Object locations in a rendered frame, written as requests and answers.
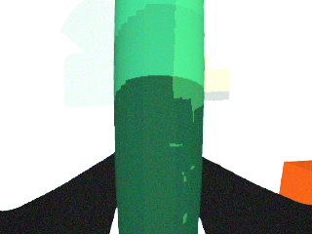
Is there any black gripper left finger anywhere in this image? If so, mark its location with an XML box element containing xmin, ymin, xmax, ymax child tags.
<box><xmin>0</xmin><ymin>152</ymin><xmax>117</xmax><ymax>234</ymax></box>

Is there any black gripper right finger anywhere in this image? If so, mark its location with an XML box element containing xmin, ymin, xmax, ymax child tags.
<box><xmin>199</xmin><ymin>156</ymin><xmax>312</xmax><ymax>234</ymax></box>

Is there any green cylinder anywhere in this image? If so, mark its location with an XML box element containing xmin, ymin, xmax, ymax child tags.
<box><xmin>113</xmin><ymin>0</ymin><xmax>206</xmax><ymax>234</ymax></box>

